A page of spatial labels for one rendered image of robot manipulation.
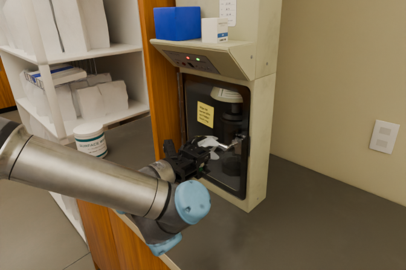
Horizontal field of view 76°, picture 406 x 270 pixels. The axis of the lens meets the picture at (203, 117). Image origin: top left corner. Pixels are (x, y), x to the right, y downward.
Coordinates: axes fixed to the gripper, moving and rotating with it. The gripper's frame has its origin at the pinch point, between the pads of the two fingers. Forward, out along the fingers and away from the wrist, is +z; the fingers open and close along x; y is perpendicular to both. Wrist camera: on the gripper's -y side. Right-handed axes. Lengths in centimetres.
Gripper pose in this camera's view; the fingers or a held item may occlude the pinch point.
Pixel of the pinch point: (212, 142)
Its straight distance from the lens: 83.5
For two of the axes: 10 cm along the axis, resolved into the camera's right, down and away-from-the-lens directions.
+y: 7.1, 2.6, -6.5
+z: 7.0, -2.9, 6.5
